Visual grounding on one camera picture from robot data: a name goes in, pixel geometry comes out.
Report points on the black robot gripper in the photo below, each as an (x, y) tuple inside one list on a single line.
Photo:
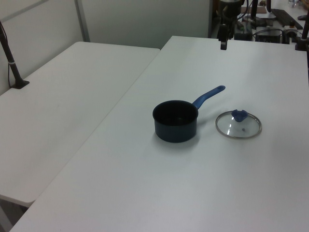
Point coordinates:
[(226, 32)]

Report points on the glass lid with blue knob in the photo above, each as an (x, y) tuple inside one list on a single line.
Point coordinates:
[(239, 116)]

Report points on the black control box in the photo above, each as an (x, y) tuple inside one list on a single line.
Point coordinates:
[(269, 35)]

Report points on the thin black stand pole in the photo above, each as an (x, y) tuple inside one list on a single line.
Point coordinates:
[(254, 9)]

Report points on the black keyboard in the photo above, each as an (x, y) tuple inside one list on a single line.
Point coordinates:
[(286, 17)]

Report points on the white side table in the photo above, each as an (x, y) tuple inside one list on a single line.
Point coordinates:
[(60, 101)]

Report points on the black camera pole with clamp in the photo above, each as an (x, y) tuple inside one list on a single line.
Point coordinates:
[(303, 41), (14, 70)]

